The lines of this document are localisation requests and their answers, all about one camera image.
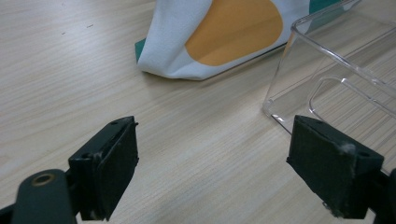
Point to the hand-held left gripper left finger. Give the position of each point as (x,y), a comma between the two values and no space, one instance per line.
(106,168)

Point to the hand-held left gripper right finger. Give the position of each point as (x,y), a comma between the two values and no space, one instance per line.
(330,168)

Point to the clear plastic box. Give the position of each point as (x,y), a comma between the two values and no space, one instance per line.
(336,74)

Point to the white orange green cloth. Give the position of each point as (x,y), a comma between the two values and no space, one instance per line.
(199,37)

